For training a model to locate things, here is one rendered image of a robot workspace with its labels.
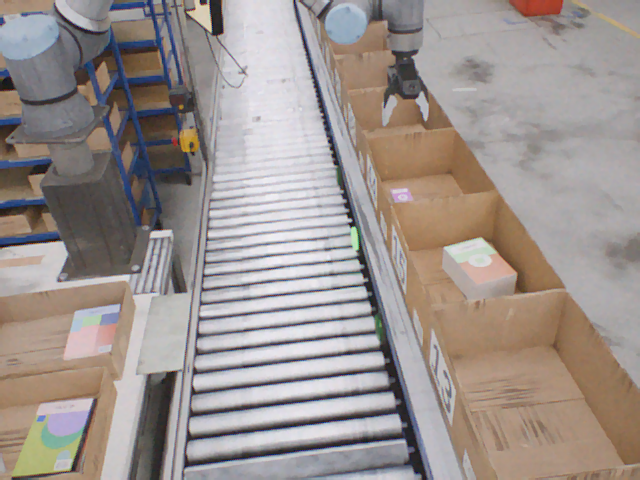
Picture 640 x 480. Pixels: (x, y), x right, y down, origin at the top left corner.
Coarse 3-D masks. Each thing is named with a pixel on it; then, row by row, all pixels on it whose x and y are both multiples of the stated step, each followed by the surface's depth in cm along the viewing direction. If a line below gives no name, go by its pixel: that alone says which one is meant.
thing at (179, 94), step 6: (174, 90) 214; (180, 90) 213; (186, 90) 216; (168, 96) 211; (174, 96) 211; (180, 96) 211; (186, 96) 214; (174, 102) 212; (180, 102) 212; (186, 102) 214; (180, 108) 218; (186, 108) 220
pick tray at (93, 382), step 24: (0, 384) 136; (24, 384) 138; (48, 384) 138; (72, 384) 139; (96, 384) 140; (0, 408) 141; (24, 408) 140; (96, 408) 127; (0, 432) 135; (24, 432) 134; (96, 432) 125; (96, 456) 123
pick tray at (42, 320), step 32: (64, 288) 162; (96, 288) 163; (128, 288) 163; (0, 320) 165; (32, 320) 166; (64, 320) 165; (128, 320) 158; (0, 352) 156; (32, 352) 155; (64, 352) 154
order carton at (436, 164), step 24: (384, 144) 183; (408, 144) 184; (432, 144) 184; (456, 144) 182; (384, 168) 188; (408, 168) 189; (432, 168) 190; (456, 168) 185; (480, 168) 163; (384, 192) 156; (432, 192) 182; (456, 192) 181; (480, 192) 165; (384, 216) 160
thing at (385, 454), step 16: (352, 448) 120; (368, 448) 120; (384, 448) 120; (400, 448) 121; (224, 464) 119; (240, 464) 119; (256, 464) 119; (272, 464) 120; (288, 464) 120; (304, 464) 121; (320, 464) 121; (336, 464) 122; (352, 464) 123; (368, 464) 123; (384, 464) 124; (400, 464) 124
